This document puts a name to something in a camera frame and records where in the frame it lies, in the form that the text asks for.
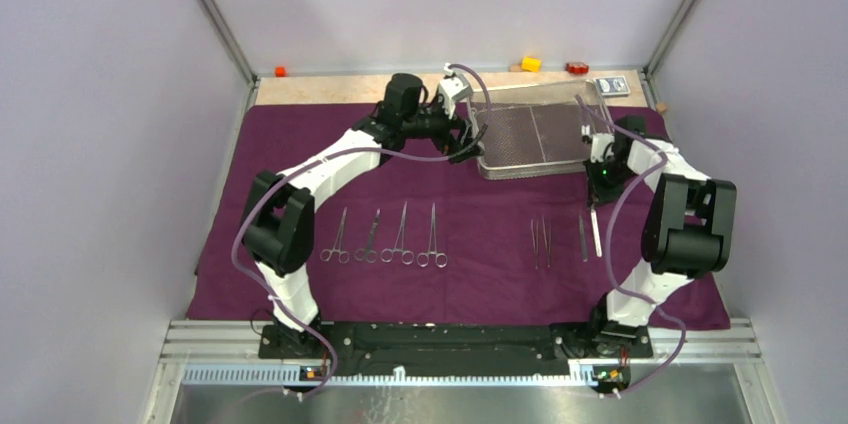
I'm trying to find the steel curved tweezers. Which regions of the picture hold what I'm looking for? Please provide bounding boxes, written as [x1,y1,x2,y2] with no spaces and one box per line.
[530,219,540,270]

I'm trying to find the yellow small block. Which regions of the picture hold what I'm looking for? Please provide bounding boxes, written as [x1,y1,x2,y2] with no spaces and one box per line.
[520,56,542,73]

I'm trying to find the steel forceps clamp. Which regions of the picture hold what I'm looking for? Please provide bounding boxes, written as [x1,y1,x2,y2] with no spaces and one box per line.
[380,202,415,265]

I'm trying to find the metal mesh instrument tray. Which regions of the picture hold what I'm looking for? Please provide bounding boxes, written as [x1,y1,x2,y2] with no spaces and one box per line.
[467,80,610,180]

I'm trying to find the purple cloth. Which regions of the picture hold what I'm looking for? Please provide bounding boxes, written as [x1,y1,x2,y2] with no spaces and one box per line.
[185,102,731,332]

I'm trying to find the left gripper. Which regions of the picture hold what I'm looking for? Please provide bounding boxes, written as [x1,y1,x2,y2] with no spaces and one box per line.
[402,95,483,163]

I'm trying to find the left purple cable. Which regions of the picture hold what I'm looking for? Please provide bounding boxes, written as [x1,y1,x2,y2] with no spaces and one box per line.
[230,63,494,402]

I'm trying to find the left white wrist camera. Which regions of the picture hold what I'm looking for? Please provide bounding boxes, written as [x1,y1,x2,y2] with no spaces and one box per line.
[437,64,474,119]

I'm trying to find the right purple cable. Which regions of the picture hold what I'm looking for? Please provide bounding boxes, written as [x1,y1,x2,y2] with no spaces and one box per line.
[573,94,688,399]

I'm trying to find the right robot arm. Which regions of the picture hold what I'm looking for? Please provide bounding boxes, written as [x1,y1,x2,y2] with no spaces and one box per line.
[581,115,737,356]

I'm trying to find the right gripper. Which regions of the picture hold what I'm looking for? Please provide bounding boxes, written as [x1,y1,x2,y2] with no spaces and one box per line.
[582,156,639,211]

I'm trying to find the blue playing card deck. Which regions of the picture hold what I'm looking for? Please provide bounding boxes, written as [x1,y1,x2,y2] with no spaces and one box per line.
[593,76,631,98]

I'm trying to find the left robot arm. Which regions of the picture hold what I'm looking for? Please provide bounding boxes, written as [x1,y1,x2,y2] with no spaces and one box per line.
[231,63,488,358]

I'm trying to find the small steel hemostat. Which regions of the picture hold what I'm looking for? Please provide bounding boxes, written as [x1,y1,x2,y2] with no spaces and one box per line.
[319,207,350,264]

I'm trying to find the purple cable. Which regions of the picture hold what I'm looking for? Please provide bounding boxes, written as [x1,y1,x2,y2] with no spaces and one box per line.
[230,63,494,402]
[573,94,688,399]

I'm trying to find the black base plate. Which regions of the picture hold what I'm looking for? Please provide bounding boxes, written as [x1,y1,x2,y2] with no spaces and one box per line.
[258,321,654,377]

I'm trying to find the red small block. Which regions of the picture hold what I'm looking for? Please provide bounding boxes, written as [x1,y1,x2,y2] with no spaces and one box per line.
[564,61,590,75]

